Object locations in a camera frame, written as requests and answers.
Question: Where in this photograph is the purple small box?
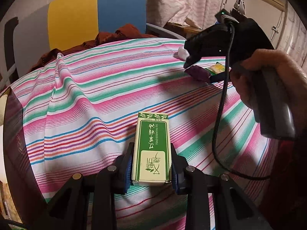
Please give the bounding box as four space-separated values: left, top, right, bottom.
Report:
184 65 211 84

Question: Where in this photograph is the green white tea box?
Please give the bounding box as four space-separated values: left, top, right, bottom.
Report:
132 112 172 186

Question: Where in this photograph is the right hand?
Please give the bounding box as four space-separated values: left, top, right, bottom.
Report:
229 49 306 136

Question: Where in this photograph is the white plastic ball on table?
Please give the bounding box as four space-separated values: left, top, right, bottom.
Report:
174 46 189 61

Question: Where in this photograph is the yellow green snack packet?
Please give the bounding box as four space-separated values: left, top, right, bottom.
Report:
206 62 225 75

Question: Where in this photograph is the cluttered wooden desk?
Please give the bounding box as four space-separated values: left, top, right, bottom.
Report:
164 22 202 39

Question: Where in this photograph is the pink patterned curtain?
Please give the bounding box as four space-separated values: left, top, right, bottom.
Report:
146 0 306 67

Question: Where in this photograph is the dark red jacket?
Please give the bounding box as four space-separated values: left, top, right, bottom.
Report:
28 23 156 73

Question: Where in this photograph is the gold metal tray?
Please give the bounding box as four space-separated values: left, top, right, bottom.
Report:
1 88 46 229

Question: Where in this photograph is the striped pink green tablecloth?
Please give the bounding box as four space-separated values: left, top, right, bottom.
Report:
11 38 278 229

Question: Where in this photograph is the grey yellow blue chair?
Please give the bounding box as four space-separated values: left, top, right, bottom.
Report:
1 0 183 87

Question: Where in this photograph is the black rolled mat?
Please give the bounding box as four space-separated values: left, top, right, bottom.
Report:
4 17 19 71

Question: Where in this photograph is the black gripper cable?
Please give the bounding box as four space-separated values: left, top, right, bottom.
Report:
211 21 274 181

